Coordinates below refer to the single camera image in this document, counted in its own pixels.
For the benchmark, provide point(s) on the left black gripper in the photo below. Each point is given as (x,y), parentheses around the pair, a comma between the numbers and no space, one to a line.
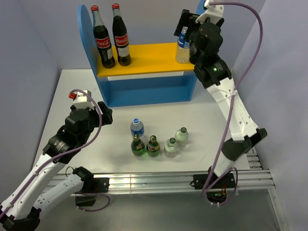
(107,117)

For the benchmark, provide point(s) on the green perrier bottle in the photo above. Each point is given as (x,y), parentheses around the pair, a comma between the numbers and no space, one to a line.
(137,146)
(153,147)

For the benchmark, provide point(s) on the aluminium front rail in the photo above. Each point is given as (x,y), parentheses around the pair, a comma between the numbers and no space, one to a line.
(173,182)

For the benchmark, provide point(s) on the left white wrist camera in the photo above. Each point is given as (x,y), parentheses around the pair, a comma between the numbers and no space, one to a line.
(80,101)

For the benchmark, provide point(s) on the clear glass bottle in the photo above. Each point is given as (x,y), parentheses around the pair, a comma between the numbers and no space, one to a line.
(181,137)
(171,148)

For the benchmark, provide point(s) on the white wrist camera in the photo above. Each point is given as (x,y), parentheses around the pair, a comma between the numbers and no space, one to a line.
(80,101)
(212,11)

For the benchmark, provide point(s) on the blue and yellow shelf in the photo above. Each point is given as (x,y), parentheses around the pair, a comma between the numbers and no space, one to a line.
(153,77)

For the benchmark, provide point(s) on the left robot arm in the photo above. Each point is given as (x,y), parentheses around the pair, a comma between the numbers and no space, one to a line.
(23,209)

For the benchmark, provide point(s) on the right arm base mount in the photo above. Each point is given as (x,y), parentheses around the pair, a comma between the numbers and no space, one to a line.
(218,192)

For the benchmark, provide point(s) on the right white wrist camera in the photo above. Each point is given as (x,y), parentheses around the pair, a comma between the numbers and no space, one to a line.
(212,11)

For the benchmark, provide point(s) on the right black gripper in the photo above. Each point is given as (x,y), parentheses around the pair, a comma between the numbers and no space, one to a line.
(183,21)

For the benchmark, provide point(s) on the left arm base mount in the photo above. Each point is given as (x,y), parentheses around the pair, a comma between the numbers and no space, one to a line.
(95,185)

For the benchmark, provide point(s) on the right cola glass bottle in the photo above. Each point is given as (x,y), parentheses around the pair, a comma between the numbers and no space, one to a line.
(120,37)

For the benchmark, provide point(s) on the cola glass bottle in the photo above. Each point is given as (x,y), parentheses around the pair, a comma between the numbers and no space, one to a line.
(102,39)
(120,37)

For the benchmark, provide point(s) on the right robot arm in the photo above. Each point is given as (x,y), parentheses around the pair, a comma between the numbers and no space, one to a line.
(216,78)

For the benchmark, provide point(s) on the Pocari Sweat bottle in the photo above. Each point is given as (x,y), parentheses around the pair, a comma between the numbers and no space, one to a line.
(136,127)
(182,52)

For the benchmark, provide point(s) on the left cola glass bottle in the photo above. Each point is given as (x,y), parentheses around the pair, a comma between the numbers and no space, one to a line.
(102,39)

